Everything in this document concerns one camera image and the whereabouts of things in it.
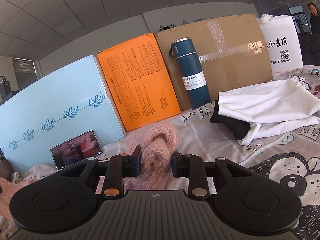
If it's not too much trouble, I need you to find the pink knitted sweater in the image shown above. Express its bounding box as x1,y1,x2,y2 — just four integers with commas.
1,124,178,223

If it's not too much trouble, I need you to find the smartphone playing video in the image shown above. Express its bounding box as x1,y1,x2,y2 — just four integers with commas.
50,130,102,170

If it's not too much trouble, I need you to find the black garment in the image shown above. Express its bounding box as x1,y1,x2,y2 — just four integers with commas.
210,100,251,141

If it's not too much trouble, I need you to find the light blue Cobou box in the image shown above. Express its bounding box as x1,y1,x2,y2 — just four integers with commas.
1,55,125,174

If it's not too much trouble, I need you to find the orange cardboard box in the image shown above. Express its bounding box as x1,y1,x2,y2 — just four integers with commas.
97,33,181,131

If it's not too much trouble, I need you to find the white folded garment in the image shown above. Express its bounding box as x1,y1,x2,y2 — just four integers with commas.
218,79,319,145

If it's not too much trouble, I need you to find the dark blue vacuum bottle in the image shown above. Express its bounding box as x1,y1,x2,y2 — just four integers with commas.
169,37,212,109

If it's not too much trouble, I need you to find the brown cardboard box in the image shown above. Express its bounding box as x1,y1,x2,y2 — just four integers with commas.
156,14,272,111

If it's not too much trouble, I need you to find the white shopping bag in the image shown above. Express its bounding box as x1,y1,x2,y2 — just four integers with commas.
258,14,303,77

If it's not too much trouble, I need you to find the woman in background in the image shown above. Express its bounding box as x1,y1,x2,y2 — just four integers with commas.
308,2,320,34

